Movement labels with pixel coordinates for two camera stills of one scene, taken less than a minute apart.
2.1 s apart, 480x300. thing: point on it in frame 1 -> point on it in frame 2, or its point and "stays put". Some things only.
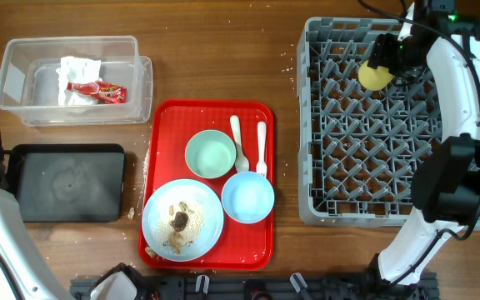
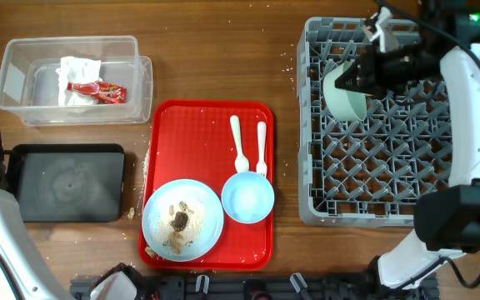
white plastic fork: [262, 131] stays put
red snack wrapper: [106, 92] stays put
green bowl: [210, 154] -> [350, 105]
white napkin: [77, 69] stays put
